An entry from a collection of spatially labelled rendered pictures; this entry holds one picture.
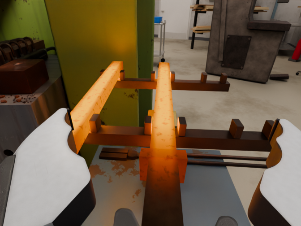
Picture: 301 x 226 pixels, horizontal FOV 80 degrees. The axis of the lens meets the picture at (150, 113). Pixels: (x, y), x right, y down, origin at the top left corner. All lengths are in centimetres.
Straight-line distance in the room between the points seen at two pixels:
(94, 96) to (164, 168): 19
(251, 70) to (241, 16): 89
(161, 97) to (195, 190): 29
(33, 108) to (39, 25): 58
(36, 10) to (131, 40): 54
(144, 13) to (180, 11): 732
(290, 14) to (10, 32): 811
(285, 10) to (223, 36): 494
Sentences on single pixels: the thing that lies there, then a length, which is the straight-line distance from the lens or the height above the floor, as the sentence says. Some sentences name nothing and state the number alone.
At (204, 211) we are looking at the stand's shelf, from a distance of 49.
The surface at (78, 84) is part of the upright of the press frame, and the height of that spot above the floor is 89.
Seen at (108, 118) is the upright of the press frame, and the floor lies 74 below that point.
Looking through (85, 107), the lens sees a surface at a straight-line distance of 28.
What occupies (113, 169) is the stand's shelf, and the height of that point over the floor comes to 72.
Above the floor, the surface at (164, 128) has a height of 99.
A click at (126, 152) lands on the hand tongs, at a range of 58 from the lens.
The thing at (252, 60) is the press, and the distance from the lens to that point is 365.
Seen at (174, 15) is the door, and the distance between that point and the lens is 841.
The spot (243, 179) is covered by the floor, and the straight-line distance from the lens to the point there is 164.
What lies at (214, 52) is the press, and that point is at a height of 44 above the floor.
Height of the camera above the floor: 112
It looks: 30 degrees down
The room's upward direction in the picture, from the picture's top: 1 degrees clockwise
